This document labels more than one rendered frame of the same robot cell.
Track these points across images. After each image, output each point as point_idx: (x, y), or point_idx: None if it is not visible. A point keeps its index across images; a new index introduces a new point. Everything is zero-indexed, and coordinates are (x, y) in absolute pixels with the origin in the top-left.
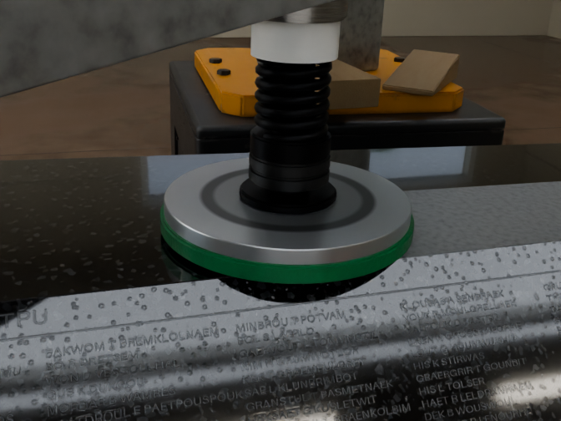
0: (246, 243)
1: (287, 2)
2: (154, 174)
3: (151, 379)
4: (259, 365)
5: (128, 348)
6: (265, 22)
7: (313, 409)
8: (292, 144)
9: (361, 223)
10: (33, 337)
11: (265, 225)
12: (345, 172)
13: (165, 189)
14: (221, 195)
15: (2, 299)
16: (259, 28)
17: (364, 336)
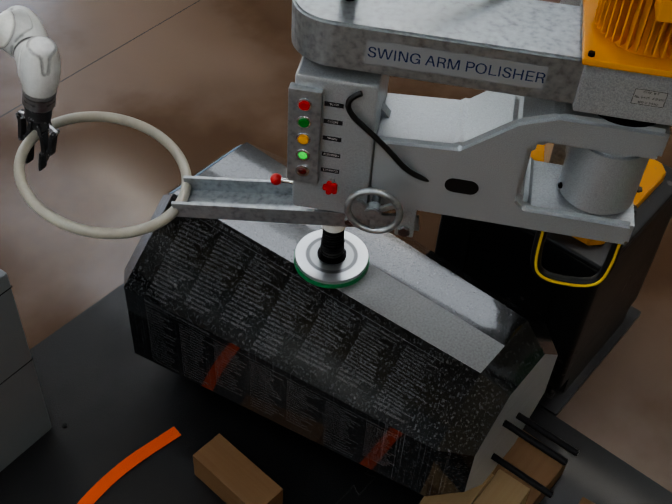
0: (297, 261)
1: (306, 222)
2: None
3: (268, 275)
4: (289, 288)
5: (268, 266)
6: None
7: (292, 305)
8: (323, 245)
9: (328, 274)
10: (254, 251)
11: (309, 259)
12: (361, 256)
13: None
14: (318, 243)
15: (254, 239)
16: None
17: (314, 299)
